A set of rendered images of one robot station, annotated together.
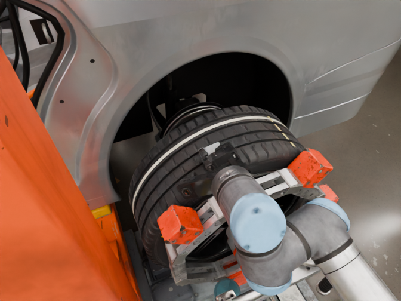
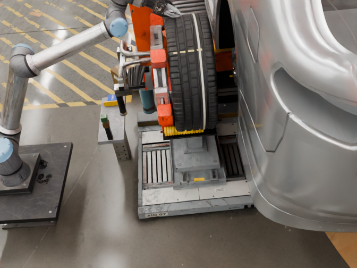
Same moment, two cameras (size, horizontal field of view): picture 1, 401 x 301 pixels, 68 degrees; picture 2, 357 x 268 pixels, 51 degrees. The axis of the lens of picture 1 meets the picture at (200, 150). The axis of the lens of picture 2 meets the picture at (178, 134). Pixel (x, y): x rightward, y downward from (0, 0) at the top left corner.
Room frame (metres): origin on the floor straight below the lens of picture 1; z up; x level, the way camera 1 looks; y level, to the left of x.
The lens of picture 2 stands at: (1.21, -1.70, 2.22)
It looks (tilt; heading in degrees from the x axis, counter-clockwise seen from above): 47 degrees down; 114
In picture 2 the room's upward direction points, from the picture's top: 6 degrees counter-clockwise
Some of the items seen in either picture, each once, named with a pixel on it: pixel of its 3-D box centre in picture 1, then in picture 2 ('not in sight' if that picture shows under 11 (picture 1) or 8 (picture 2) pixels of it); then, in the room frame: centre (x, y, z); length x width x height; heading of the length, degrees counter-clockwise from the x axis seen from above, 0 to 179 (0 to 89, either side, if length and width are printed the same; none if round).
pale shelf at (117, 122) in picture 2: not in sight; (112, 118); (0.06, -0.19, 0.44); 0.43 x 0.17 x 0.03; 114
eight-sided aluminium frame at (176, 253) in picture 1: (246, 233); (161, 76); (0.45, -0.15, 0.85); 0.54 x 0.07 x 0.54; 114
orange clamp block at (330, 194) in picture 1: (320, 199); (164, 114); (0.59, -0.44, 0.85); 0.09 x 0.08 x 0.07; 114
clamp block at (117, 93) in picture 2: not in sight; (123, 89); (0.33, -0.39, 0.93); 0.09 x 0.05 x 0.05; 24
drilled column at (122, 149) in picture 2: not in sight; (119, 137); (0.05, -0.17, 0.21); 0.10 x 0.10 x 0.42; 24
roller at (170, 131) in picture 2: not in sight; (184, 129); (0.59, -0.22, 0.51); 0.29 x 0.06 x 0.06; 24
